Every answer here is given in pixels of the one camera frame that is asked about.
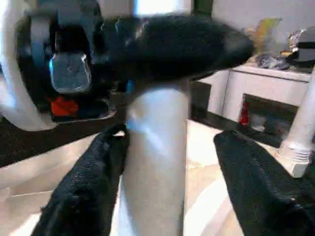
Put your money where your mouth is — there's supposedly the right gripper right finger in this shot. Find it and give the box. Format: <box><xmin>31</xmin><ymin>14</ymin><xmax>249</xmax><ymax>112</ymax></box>
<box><xmin>213</xmin><ymin>129</ymin><xmax>315</xmax><ymax>236</ymax></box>

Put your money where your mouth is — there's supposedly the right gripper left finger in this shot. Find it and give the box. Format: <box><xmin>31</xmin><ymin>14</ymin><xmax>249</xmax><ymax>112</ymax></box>
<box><xmin>31</xmin><ymin>122</ymin><xmax>130</xmax><ymax>236</ymax></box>

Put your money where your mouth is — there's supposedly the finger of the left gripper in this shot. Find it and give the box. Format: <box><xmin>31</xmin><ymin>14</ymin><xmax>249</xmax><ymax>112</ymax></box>
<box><xmin>105</xmin><ymin>14</ymin><xmax>254</xmax><ymax>83</ymax></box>

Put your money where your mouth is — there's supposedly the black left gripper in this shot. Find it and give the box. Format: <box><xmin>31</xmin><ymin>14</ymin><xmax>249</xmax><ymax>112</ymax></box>
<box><xmin>16</xmin><ymin>8</ymin><xmax>138</xmax><ymax>122</ymax></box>

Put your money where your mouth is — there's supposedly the white plastic table top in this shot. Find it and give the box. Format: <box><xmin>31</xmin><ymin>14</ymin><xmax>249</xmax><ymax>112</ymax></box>
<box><xmin>0</xmin><ymin>119</ymin><xmax>312</xmax><ymax>236</ymax></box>

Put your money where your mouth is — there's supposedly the white plastic table leg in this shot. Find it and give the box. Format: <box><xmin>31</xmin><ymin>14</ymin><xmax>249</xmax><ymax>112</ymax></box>
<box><xmin>117</xmin><ymin>80</ymin><xmax>190</xmax><ymax>236</ymax></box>
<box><xmin>277</xmin><ymin>70</ymin><xmax>315</xmax><ymax>178</ymax></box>

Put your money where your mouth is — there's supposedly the small yellow box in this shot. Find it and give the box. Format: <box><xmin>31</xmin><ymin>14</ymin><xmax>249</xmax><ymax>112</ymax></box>
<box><xmin>254</xmin><ymin>17</ymin><xmax>283</xmax><ymax>54</ymax></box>

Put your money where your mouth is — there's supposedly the black clutter on sideboard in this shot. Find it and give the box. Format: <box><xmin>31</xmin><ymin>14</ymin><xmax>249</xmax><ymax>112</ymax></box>
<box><xmin>255</xmin><ymin>52</ymin><xmax>291</xmax><ymax>70</ymax></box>

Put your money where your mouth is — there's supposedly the white sideboard cabinet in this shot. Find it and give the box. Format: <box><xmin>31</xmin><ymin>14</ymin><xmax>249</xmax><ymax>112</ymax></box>
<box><xmin>190</xmin><ymin>62</ymin><xmax>315</xmax><ymax>148</ymax></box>

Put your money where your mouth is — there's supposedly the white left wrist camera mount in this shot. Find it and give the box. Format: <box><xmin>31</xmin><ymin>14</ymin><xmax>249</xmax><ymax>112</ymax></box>
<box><xmin>0</xmin><ymin>0</ymin><xmax>59</xmax><ymax>132</ymax></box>

